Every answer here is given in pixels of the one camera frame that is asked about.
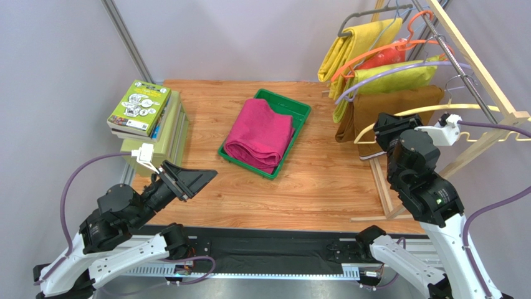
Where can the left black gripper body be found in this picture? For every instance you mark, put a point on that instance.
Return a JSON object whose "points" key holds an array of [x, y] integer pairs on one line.
{"points": [[171, 179]]}

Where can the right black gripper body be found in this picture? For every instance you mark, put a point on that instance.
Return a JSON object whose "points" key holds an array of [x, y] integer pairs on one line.
{"points": [[392, 126]]}

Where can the cream yellow hanger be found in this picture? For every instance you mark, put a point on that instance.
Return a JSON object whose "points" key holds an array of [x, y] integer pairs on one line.
{"points": [[454, 106]]}

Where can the pink trousers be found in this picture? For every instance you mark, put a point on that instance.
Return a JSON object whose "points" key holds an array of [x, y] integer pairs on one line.
{"points": [[259, 136]]}

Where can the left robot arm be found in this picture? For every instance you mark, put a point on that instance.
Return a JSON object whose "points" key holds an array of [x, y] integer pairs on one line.
{"points": [[92, 258]]}

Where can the brown trousers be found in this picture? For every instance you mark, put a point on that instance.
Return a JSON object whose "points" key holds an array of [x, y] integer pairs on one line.
{"points": [[364, 109]]}

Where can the lilac hanger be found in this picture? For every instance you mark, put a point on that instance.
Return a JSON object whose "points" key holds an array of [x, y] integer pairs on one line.
{"points": [[389, 72]]}

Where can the lime green trousers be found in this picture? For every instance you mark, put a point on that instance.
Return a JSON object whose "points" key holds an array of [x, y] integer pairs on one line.
{"points": [[408, 79]]}

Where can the orange hanger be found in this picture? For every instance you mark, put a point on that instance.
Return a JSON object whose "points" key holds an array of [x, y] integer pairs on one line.
{"points": [[404, 45]]}

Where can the red orange trousers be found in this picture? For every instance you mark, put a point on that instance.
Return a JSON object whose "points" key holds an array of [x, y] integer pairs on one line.
{"points": [[387, 56]]}

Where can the yellow trousers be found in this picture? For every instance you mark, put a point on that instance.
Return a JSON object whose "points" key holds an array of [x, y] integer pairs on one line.
{"points": [[361, 39]]}

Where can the grey hanger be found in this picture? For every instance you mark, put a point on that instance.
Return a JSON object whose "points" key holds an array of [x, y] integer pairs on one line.
{"points": [[385, 8]]}

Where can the black base mat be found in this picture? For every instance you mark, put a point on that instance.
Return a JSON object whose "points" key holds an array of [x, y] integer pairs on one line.
{"points": [[257, 251]]}

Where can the wooden clothes rack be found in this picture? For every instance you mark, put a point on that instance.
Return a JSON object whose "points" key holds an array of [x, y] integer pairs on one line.
{"points": [[487, 140]]}

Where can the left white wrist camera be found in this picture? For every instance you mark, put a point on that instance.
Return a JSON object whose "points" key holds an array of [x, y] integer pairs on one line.
{"points": [[144, 155]]}

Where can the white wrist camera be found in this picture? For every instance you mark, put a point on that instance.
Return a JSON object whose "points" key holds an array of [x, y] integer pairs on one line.
{"points": [[445, 132], [144, 155]]}

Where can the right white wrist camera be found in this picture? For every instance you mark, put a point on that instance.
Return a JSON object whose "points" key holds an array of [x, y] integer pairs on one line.
{"points": [[445, 132]]}

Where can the metal hanging rail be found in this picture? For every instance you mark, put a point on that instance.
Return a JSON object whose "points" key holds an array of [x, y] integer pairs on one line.
{"points": [[465, 78]]}

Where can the aluminium corner post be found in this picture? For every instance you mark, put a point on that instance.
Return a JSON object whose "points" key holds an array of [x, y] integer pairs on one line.
{"points": [[122, 29]]}

